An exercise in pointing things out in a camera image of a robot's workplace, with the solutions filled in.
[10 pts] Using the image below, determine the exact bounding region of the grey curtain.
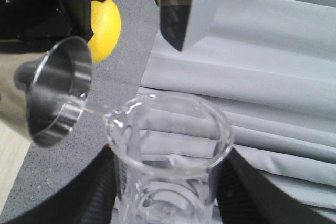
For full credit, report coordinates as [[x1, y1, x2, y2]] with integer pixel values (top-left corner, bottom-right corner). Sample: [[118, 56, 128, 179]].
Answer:
[[111, 0, 336, 224]]

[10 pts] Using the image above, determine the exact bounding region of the clear glass beaker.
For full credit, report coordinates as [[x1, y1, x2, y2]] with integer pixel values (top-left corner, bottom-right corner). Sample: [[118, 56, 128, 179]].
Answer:
[[105, 92, 234, 223]]

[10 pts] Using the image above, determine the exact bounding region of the yellow lemon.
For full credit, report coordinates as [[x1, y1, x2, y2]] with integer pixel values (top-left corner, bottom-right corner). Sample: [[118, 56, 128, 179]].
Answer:
[[88, 0, 122, 63]]

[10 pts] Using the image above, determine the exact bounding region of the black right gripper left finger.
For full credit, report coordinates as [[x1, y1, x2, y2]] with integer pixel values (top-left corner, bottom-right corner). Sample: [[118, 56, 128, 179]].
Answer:
[[8, 145, 116, 223]]

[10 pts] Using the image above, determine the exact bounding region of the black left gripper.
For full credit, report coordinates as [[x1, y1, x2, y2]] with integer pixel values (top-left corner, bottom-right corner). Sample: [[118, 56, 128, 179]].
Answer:
[[1, 0, 105, 41]]

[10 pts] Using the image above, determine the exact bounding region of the wooden cutting board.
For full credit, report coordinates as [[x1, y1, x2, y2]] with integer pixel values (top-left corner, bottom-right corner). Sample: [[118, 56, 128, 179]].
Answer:
[[0, 122, 30, 211]]

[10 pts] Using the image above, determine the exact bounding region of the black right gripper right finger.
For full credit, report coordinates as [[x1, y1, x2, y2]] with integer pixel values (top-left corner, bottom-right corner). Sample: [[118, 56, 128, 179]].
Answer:
[[216, 148, 334, 223]]

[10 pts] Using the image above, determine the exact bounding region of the steel double jigger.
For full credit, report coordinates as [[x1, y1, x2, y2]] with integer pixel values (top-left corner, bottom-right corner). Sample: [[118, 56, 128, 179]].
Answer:
[[1, 36, 93, 147]]

